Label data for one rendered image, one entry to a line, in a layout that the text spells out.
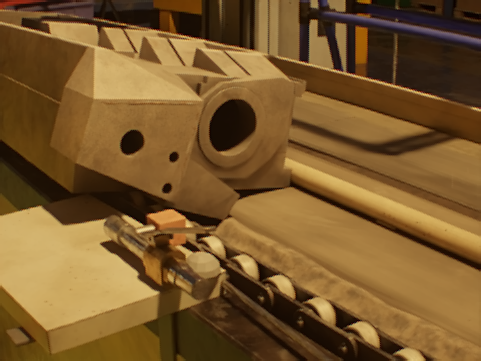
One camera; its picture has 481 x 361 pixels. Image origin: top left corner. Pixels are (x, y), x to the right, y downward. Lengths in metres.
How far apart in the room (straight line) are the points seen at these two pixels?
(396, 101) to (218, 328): 0.99
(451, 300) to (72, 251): 0.44
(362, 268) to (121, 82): 0.37
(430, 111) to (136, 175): 0.82
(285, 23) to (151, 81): 2.36
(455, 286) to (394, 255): 0.11
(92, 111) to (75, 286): 0.22
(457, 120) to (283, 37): 1.85
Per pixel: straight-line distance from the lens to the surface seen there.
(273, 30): 3.24
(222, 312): 0.77
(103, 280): 0.78
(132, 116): 0.89
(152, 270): 0.75
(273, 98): 1.10
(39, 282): 0.78
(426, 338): 0.78
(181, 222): 0.84
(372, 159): 1.34
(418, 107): 1.59
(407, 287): 0.88
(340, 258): 0.94
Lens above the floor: 1.15
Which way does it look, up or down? 19 degrees down
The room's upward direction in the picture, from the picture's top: 1 degrees clockwise
